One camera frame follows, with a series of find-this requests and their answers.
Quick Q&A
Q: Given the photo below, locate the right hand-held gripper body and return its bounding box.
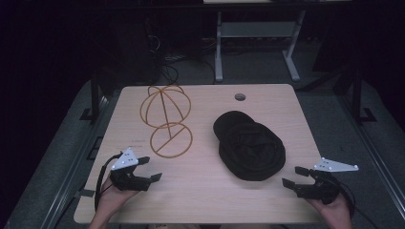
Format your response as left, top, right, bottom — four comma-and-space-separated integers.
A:
295, 156, 360, 205

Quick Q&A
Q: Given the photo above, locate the aluminium floor rail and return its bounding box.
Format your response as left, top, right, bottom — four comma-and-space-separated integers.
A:
335, 94, 405, 222
39, 90, 120, 229

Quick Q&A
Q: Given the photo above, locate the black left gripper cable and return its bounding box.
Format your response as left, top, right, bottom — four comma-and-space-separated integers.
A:
94, 152, 124, 213

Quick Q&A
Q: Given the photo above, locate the grey tape strip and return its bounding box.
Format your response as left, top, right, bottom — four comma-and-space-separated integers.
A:
74, 188, 96, 198

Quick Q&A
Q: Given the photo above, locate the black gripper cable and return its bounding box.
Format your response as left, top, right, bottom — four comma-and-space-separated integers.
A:
330, 173, 380, 229
94, 152, 124, 213

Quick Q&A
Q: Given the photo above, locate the person's right hand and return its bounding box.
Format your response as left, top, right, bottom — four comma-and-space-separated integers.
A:
306, 192, 352, 224

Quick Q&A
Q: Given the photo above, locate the person's left hand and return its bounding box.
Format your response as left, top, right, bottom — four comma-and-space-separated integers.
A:
97, 176, 139, 221

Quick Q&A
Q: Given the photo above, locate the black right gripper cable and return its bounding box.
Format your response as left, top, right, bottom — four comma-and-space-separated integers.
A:
330, 173, 380, 229

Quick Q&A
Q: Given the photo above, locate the white metal stand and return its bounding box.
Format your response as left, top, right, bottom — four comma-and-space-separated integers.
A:
214, 9, 308, 84

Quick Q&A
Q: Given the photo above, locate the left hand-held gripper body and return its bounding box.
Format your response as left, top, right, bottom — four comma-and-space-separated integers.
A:
109, 147, 151, 192

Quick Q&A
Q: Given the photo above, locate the black metal post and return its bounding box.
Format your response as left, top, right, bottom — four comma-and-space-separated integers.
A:
79, 71, 111, 123
350, 68, 378, 124

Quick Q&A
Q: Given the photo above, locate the gold wire hat stand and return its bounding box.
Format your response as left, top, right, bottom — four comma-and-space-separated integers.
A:
139, 83, 194, 159

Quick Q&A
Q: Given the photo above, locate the bundle of black floor cables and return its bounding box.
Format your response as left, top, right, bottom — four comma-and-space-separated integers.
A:
160, 53, 218, 86

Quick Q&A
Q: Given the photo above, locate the black cap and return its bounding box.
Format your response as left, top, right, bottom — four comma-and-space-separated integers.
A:
212, 110, 287, 182

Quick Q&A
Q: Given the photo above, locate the dark computer tower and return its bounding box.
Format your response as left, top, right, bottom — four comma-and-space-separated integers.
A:
106, 17, 166, 88

